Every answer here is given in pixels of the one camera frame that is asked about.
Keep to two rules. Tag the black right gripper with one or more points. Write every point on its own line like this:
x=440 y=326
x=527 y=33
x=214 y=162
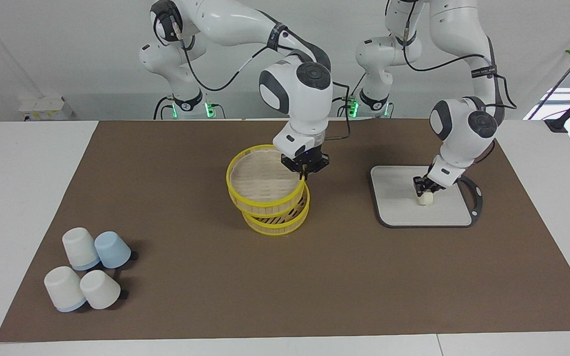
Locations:
x=309 y=160

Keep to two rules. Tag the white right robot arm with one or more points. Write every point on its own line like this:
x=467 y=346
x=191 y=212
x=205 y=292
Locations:
x=305 y=99

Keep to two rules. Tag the light blue plastic cup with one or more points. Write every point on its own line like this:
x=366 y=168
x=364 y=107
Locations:
x=113 y=249

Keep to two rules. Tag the yellow steamer basket with liner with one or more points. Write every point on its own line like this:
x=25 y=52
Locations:
x=265 y=203

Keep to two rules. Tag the white cutting board grey rim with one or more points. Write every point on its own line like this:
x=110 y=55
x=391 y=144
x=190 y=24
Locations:
x=413 y=207

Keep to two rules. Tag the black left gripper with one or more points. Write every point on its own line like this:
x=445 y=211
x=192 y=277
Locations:
x=424 y=181

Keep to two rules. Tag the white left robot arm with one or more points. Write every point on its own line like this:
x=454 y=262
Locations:
x=463 y=133

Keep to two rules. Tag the cream steamed bun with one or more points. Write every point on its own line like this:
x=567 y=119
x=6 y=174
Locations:
x=426 y=199

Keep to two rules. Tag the white plastic cup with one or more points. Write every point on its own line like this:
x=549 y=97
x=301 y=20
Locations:
x=65 y=289
x=79 y=247

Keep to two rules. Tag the white mesh steamer liner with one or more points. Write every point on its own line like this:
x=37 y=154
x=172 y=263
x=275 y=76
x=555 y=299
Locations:
x=260 y=178

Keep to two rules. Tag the white box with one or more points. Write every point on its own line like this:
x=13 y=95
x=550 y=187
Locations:
x=45 y=108

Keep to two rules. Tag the brown table mat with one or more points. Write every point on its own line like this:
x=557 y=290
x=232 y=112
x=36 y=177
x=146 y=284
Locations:
x=285 y=287

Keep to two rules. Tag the cream plastic cup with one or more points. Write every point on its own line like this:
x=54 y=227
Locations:
x=99 y=290

